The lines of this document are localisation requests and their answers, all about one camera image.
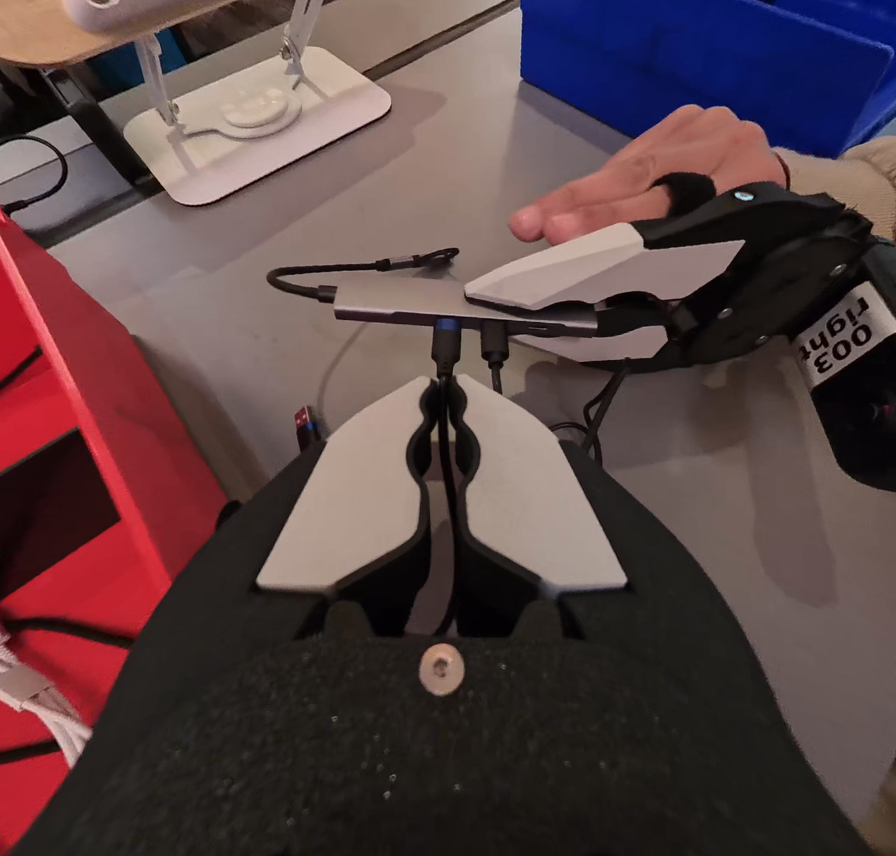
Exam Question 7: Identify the short black hub cable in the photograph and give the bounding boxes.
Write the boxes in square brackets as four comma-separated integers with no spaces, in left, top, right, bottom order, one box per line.
[265,246,462,306]

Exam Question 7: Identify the white cable bundle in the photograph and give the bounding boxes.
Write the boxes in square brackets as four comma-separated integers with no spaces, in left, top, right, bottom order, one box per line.
[0,621,94,769]

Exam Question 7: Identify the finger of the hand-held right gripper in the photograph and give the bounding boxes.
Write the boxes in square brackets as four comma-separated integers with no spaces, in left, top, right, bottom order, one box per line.
[463,223,746,311]
[511,323,674,364]

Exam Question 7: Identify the grey desk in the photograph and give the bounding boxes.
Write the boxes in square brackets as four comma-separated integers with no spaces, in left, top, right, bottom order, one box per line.
[48,6,896,856]

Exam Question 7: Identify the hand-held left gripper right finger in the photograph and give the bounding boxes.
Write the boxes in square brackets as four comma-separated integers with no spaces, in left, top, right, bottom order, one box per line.
[453,372,628,594]

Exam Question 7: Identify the person's right hand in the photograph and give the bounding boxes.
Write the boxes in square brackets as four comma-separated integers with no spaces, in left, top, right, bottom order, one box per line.
[509,104,790,245]

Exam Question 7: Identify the person's right forearm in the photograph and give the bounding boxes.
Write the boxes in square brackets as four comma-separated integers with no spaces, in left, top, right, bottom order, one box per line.
[772,134,896,244]

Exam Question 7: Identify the grey usb hub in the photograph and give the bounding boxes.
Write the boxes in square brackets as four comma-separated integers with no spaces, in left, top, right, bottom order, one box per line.
[332,271,604,341]

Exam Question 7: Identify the blue plastic bin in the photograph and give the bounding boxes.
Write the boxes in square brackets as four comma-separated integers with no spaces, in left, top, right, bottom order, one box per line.
[519,0,896,160]

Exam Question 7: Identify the thin black cable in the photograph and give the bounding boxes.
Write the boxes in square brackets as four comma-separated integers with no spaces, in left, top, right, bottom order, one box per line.
[0,134,70,217]

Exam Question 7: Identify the red and blue usb plug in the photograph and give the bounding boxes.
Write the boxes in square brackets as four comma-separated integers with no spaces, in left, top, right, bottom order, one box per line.
[293,404,329,452]

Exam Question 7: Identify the black cable with blue-ringed plug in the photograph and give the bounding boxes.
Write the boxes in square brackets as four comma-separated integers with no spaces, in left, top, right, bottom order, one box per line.
[428,316,469,636]

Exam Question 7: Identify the red plastic bin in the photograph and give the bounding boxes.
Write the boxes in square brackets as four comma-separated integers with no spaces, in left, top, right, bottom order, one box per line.
[0,207,231,832]

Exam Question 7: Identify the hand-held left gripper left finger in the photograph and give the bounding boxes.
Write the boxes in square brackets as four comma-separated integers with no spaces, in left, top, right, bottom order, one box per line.
[255,375,432,594]

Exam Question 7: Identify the white folding stand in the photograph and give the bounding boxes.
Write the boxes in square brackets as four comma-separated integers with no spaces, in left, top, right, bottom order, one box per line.
[123,0,394,208]

